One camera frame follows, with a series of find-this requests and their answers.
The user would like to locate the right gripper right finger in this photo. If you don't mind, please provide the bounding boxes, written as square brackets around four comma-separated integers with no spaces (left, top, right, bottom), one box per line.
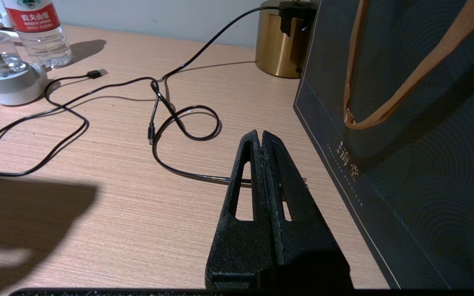
[263,131,353,289]

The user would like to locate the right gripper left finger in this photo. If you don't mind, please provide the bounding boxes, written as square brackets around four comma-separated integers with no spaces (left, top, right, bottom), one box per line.
[205,130,279,289]

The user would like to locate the black box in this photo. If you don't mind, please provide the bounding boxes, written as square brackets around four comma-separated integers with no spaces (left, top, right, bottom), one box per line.
[293,0,474,289]

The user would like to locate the brass desk lamp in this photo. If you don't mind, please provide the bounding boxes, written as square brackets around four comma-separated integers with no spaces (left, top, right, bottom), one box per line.
[255,0,319,79]

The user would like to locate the clear water bottle red cap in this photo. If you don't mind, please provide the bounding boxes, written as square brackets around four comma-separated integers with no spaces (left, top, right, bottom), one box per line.
[2,0,73,69]

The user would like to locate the black lamp power cord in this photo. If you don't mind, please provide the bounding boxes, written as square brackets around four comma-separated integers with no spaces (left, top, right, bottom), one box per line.
[152,6,308,185]

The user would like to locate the black USB cable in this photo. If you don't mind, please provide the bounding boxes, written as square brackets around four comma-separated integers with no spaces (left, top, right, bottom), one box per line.
[0,69,109,178]

